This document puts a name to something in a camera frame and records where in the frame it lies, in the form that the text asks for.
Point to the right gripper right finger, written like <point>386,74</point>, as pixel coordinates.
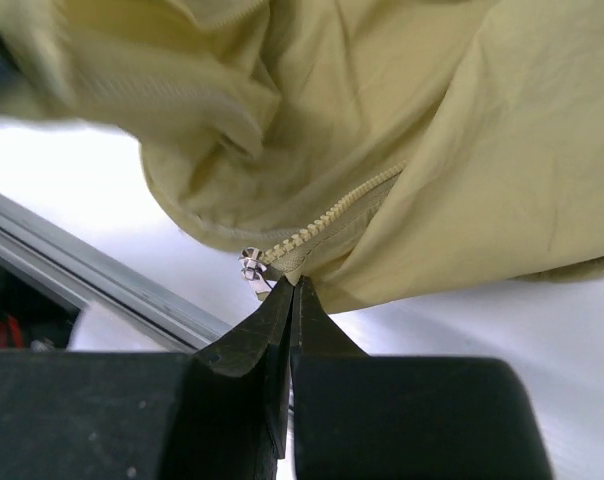
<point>358,416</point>

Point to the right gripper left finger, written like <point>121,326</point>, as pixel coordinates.
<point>220,413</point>

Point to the tan hooded zip jacket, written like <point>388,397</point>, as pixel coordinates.
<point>385,149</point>

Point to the front aluminium rail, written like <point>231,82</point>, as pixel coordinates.
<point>75,274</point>

